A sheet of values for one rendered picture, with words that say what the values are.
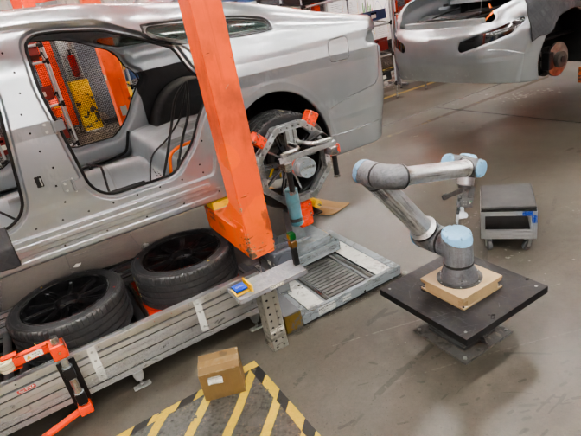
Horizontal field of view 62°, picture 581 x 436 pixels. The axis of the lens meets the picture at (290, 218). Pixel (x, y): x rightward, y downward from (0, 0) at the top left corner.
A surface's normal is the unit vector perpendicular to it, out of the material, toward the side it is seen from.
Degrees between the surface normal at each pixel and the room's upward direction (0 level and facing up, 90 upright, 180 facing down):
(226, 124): 90
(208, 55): 90
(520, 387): 0
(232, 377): 90
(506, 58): 95
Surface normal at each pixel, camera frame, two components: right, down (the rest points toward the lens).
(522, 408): -0.18, -0.90
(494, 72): -0.37, 0.66
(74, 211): 0.50, 0.30
